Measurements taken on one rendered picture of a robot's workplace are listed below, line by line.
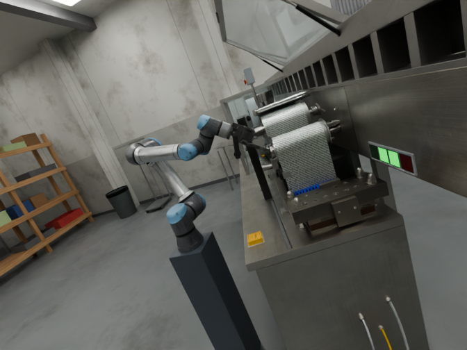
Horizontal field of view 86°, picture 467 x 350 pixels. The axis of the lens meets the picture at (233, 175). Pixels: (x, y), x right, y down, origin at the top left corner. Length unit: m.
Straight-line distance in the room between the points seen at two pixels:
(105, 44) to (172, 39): 1.54
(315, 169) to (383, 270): 0.51
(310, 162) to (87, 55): 6.11
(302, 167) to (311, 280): 0.51
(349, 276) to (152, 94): 5.38
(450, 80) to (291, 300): 0.97
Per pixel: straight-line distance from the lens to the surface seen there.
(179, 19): 5.73
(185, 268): 1.45
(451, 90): 0.72
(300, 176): 1.25
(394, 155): 0.96
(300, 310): 1.30
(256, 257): 1.13
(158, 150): 1.25
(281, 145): 1.20
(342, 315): 1.37
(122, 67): 6.31
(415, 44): 0.78
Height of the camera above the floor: 1.53
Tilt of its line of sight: 15 degrees down
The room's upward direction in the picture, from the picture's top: 21 degrees counter-clockwise
